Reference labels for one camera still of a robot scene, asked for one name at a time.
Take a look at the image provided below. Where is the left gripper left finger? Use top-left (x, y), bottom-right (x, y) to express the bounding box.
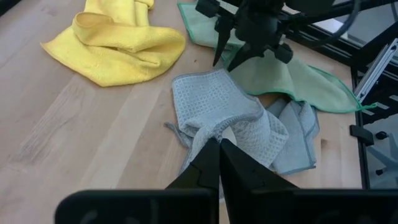
top-left (166, 138), bottom-right (221, 191)

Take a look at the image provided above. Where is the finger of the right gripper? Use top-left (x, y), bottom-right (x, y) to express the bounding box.
top-left (213, 17), bottom-right (236, 67)
top-left (227, 43), bottom-right (265, 72)

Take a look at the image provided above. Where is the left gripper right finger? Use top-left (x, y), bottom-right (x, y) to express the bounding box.
top-left (220, 138), bottom-right (300, 224)

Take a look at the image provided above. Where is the grey waffle microfiber towel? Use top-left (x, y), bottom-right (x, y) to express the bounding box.
top-left (164, 68), bottom-right (290, 175)

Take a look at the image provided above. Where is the yellow microfiber towel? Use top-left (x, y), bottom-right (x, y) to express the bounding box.
top-left (40, 0), bottom-right (187, 88)

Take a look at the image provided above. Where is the pale green microfiber towel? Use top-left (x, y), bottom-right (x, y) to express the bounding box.
top-left (177, 1), bottom-right (377, 114)

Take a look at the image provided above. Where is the silver aluminium extrusion bar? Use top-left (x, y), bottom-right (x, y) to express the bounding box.
top-left (354, 37), bottom-right (398, 103)

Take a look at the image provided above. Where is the grey wheeled chair base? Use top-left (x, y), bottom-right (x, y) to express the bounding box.
top-left (366, 130), bottom-right (398, 180)

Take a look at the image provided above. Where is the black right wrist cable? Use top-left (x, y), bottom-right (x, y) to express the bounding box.
top-left (304, 0), bottom-right (362, 47)

